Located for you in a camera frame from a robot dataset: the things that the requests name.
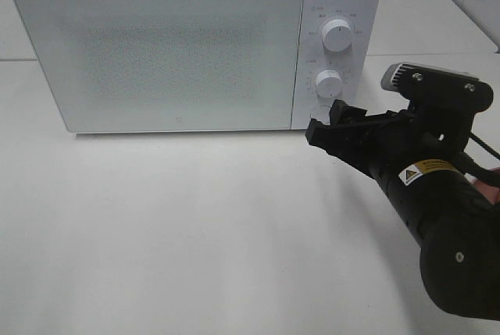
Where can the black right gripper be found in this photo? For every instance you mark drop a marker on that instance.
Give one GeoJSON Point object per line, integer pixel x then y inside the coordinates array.
{"type": "Point", "coordinates": [391, 141]}

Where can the round white door-release button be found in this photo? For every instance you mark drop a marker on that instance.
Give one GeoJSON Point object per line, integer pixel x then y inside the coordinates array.
{"type": "Point", "coordinates": [321, 113]}

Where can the white microwave door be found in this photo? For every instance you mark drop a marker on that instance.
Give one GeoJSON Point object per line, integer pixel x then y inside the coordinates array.
{"type": "Point", "coordinates": [165, 65]}

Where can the pink round plate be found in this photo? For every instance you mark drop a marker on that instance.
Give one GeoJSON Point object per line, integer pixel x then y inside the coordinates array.
{"type": "Point", "coordinates": [491, 193]}

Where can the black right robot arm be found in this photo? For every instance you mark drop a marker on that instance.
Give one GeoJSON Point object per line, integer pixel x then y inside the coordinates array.
{"type": "Point", "coordinates": [457, 230]}

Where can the lower white timer knob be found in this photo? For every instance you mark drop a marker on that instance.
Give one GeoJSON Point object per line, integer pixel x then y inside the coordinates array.
{"type": "Point", "coordinates": [328, 83]}

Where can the upper white power knob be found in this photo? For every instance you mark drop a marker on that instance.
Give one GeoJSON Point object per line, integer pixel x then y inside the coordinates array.
{"type": "Point", "coordinates": [336, 34]}

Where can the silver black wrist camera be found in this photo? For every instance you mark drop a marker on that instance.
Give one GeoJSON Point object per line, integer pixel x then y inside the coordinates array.
{"type": "Point", "coordinates": [432, 87]}

